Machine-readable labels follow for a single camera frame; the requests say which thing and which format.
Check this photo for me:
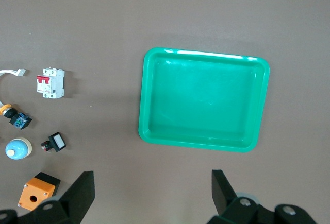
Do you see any orange-headed black push button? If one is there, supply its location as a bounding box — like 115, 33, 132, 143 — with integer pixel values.
0, 103, 33, 130

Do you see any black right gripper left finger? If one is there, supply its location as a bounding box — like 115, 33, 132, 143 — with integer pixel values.
16, 171, 95, 224

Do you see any white circuit breaker red switch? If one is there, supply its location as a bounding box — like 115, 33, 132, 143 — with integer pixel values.
36, 68, 65, 99

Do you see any green plastic tray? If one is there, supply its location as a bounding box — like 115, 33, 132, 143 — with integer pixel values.
138, 47, 271, 153

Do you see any orange button enclosure box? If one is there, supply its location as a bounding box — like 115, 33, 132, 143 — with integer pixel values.
18, 171, 61, 211

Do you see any blue dome buzzer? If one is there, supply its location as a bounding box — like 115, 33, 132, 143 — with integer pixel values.
5, 137, 33, 161

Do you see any brown table mat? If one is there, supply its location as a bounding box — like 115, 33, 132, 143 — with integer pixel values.
0, 0, 330, 224

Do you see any small white curved bracket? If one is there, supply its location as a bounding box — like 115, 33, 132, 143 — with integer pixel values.
0, 68, 26, 108

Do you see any black rectangular pushbutton switch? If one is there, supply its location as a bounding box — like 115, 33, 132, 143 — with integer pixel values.
40, 132, 67, 153

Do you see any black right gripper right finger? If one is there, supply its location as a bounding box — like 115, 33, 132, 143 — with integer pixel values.
207, 169, 260, 224

